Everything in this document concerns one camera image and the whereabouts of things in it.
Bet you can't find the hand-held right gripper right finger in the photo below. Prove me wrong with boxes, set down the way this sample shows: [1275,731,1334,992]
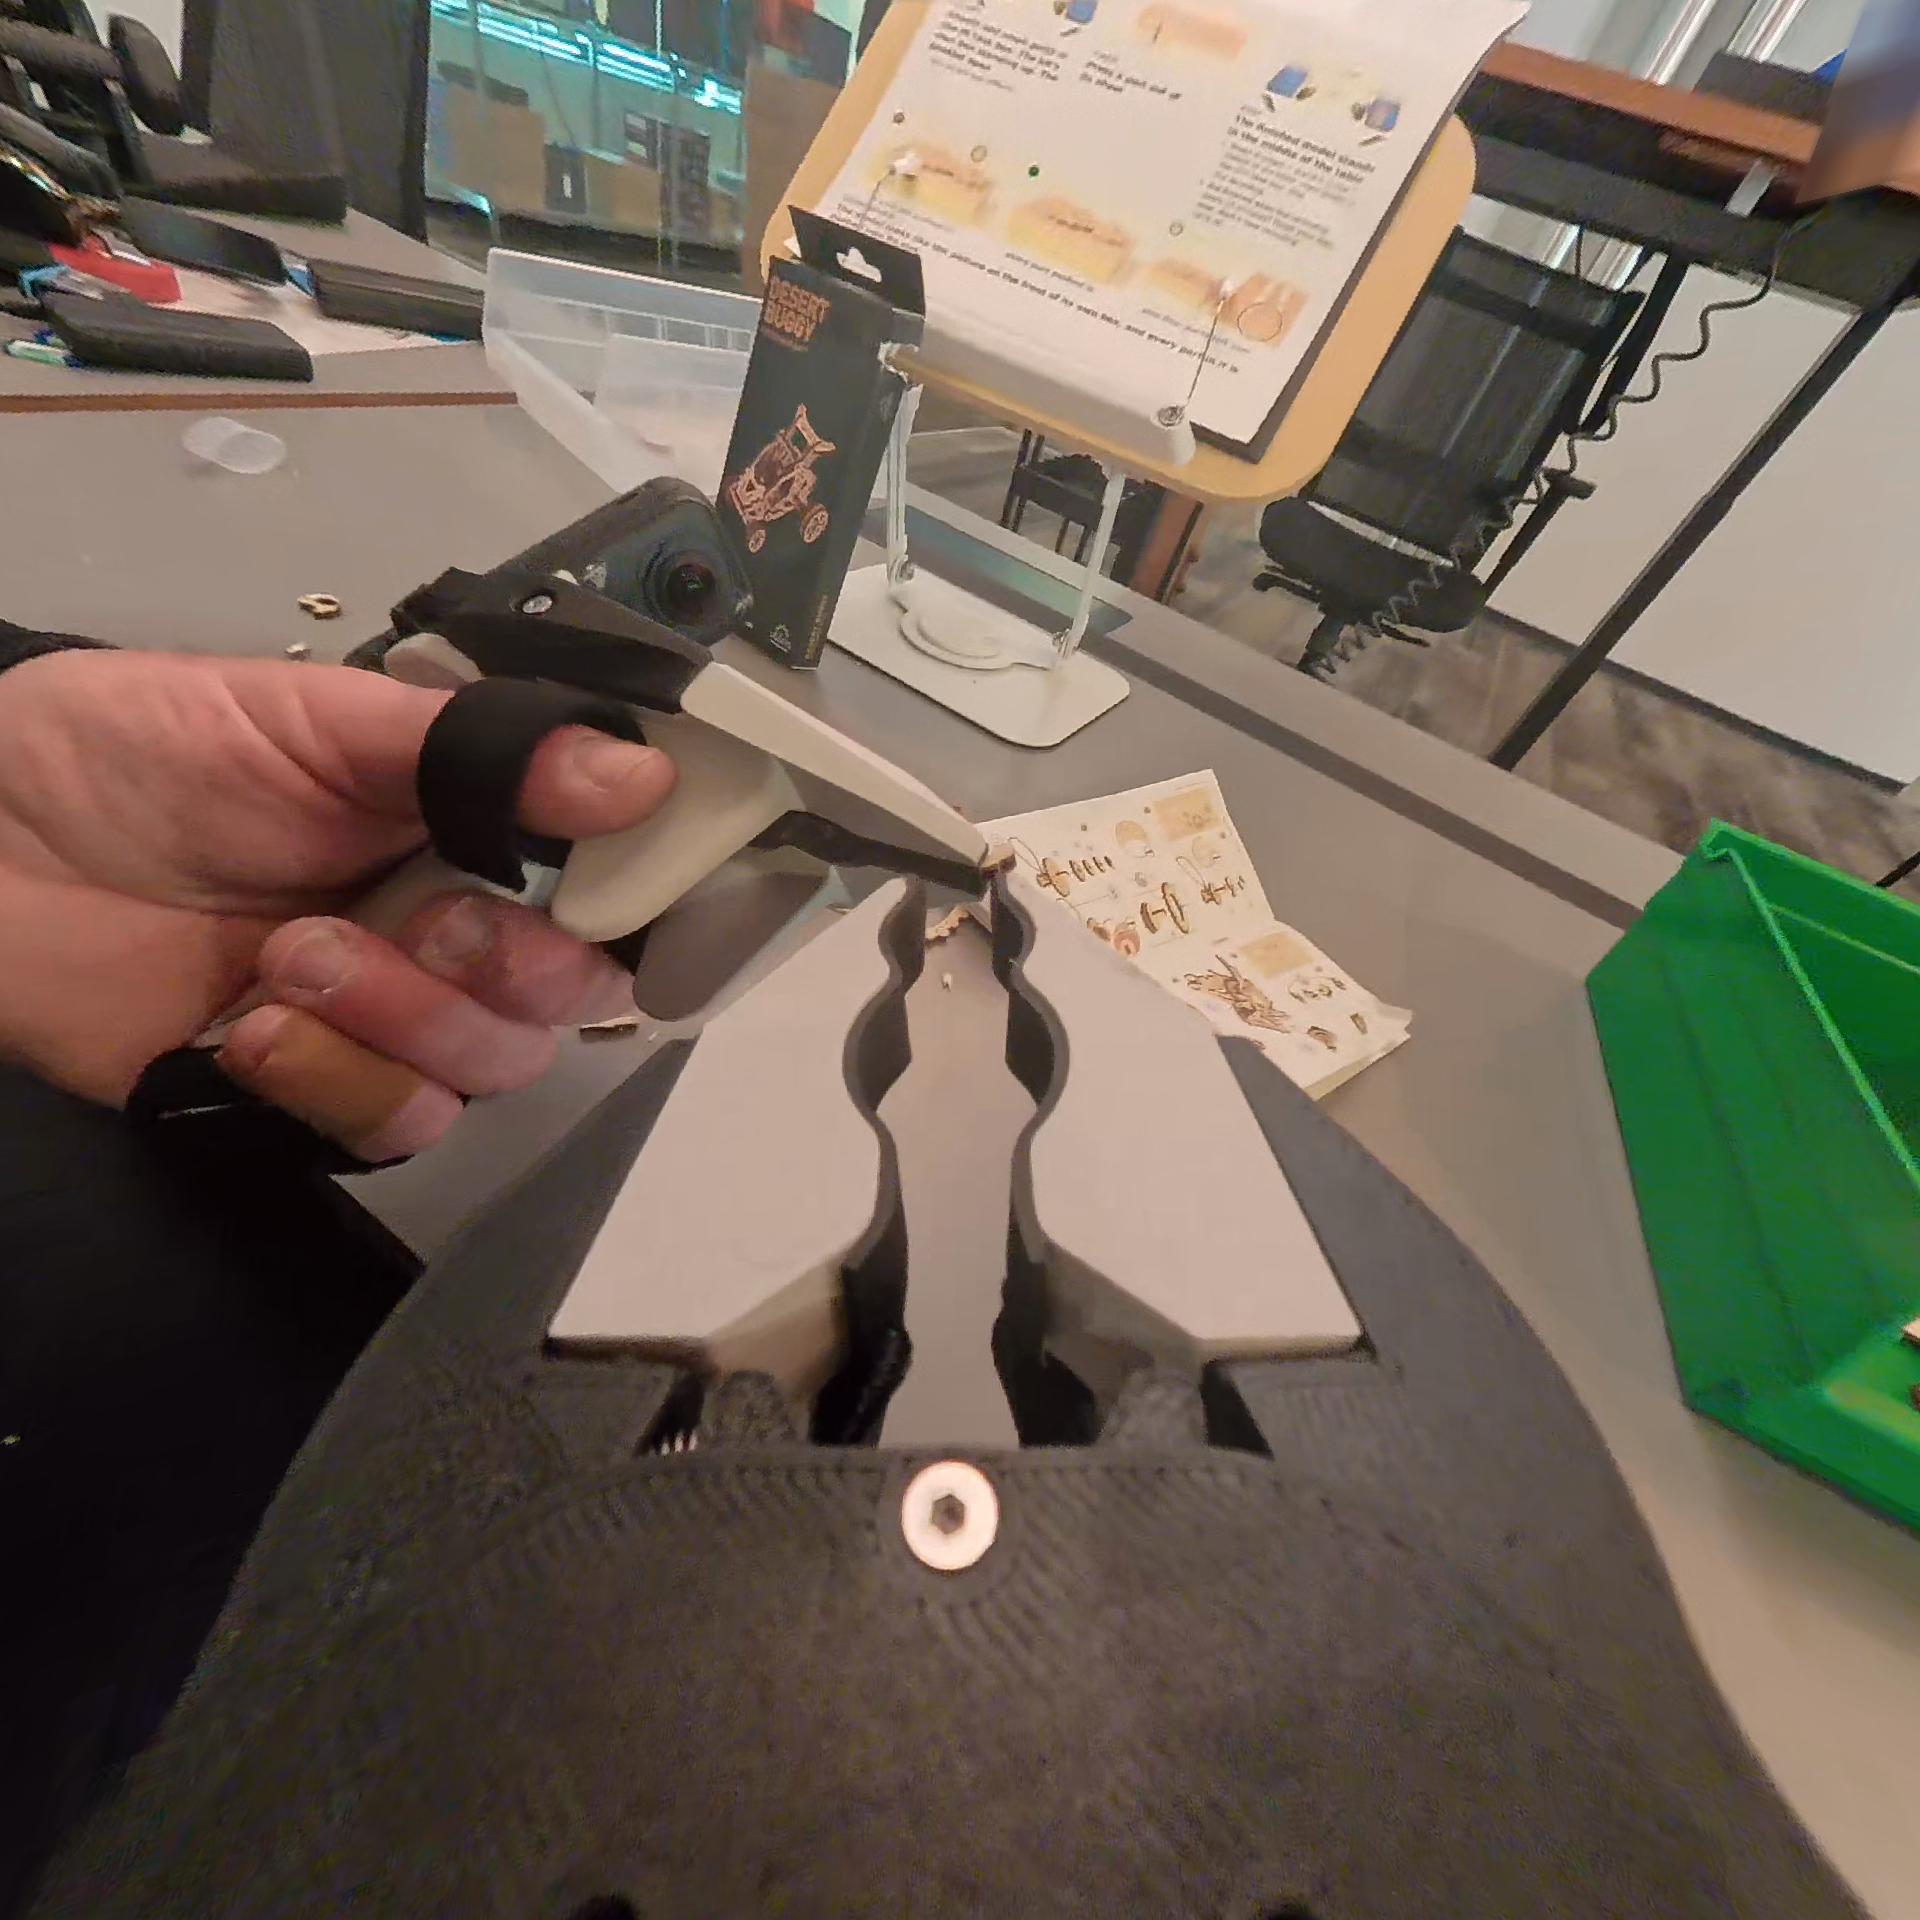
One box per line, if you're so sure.
[990,878,1370,1424]

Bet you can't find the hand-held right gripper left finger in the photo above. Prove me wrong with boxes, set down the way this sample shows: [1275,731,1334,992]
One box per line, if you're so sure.
[547,878,923,1431]

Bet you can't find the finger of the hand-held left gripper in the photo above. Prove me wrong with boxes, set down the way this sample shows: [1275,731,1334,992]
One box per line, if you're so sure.
[678,661,999,876]
[627,832,981,1024]

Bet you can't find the dark green model box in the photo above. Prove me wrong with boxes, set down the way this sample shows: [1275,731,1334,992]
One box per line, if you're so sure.
[718,208,925,675]

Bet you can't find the person's left hand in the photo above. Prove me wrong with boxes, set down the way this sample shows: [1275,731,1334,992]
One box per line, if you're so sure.
[0,646,684,1172]

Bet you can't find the white document stand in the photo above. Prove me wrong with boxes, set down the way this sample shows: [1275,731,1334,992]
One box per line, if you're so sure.
[760,0,1482,749]

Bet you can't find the clear plastic container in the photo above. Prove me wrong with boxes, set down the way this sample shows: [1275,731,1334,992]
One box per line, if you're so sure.
[482,247,767,499]

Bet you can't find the open instruction booklet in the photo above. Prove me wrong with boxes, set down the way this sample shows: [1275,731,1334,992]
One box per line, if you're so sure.
[983,767,1413,1104]

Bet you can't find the black pouch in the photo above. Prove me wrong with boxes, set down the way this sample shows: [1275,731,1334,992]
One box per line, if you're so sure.
[306,259,487,341]
[37,293,318,385]

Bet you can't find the green plastic bin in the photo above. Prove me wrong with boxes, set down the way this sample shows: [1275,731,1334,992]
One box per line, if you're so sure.
[1584,819,1920,1535]

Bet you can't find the printed instruction sheet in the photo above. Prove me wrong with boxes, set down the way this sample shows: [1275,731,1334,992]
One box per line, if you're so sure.
[808,0,1534,452]

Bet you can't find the black office chair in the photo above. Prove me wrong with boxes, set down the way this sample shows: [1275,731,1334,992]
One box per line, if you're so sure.
[1256,223,1653,685]

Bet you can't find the background desk black legs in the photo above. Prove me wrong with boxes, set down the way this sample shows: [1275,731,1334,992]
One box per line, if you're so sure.
[1456,41,1920,771]

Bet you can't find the black coiled cable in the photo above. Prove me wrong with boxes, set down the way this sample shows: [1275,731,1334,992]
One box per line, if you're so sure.
[1358,247,1780,636]

